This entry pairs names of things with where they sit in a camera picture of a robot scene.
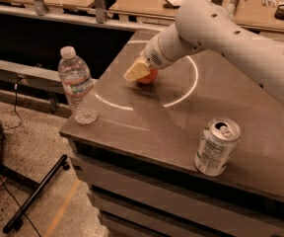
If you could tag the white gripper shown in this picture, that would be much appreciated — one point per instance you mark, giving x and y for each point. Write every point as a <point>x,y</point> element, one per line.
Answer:
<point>153,54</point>

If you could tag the red apple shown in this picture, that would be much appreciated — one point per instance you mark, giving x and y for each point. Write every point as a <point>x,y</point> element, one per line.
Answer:
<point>149,78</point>

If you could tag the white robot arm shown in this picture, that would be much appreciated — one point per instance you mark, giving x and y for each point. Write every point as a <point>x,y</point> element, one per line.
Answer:
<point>200,25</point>

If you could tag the clear plastic water bottle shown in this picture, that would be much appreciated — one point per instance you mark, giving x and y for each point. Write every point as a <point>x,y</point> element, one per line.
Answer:
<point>77,84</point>

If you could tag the grey drawer cabinet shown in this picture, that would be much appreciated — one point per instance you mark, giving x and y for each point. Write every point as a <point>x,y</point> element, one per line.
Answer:
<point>137,157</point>

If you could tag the open aluminium soda can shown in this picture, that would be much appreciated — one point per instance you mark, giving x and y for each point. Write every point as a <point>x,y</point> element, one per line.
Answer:
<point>220,137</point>

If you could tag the caulk tube tool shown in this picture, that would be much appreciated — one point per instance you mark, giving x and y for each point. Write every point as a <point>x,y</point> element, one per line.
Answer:
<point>232,6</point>

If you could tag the black metal floor bar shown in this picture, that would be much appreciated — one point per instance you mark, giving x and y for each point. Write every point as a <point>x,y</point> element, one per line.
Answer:
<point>16,222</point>

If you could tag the metal rail frame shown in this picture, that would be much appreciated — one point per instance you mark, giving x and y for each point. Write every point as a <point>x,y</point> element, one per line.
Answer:
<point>115,14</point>

